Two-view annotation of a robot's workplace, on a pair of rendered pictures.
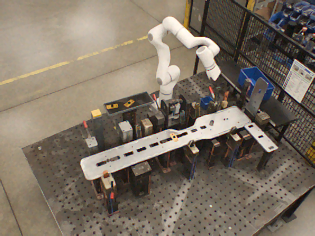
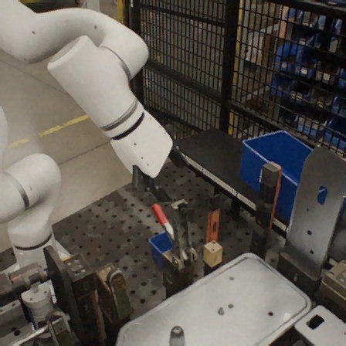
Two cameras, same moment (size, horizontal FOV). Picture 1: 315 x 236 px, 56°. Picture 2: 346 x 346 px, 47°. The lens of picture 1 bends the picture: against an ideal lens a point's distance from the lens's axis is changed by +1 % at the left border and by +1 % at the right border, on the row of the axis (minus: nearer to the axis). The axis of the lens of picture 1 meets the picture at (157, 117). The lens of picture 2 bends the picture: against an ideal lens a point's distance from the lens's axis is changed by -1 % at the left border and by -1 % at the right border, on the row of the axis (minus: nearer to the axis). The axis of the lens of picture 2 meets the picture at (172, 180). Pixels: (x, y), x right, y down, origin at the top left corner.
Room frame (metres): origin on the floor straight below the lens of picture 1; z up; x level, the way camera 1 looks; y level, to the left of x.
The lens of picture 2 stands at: (1.14, -0.36, 1.79)
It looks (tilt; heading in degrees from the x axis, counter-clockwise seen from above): 36 degrees down; 353
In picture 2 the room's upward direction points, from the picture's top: straight up
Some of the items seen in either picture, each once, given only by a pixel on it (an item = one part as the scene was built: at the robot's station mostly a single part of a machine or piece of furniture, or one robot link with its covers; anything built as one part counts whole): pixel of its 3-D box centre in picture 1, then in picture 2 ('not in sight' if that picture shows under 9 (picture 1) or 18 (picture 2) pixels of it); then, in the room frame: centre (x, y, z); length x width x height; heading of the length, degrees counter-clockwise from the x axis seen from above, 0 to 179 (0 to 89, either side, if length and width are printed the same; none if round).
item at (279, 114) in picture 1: (251, 90); (283, 195); (2.08, -0.83, 1.02); 0.90 x 0.22 x 0.03; 29
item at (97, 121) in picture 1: (99, 134); not in sight; (1.52, 0.45, 0.92); 0.08 x 0.08 x 0.44; 29
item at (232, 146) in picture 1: (230, 150); not in sight; (1.48, -0.60, 0.87); 0.12 x 0.09 x 0.35; 29
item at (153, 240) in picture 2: (206, 103); (167, 249); (2.16, -0.48, 0.74); 0.11 x 0.10 x 0.09; 119
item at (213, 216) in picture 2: (222, 108); (209, 266); (1.88, -0.56, 0.95); 0.03 x 0.01 x 0.50; 119
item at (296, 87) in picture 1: (298, 81); not in sight; (1.87, -1.08, 1.30); 0.23 x 0.02 x 0.31; 29
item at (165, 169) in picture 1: (163, 153); not in sight; (1.43, -0.07, 0.84); 0.17 x 0.06 x 0.29; 29
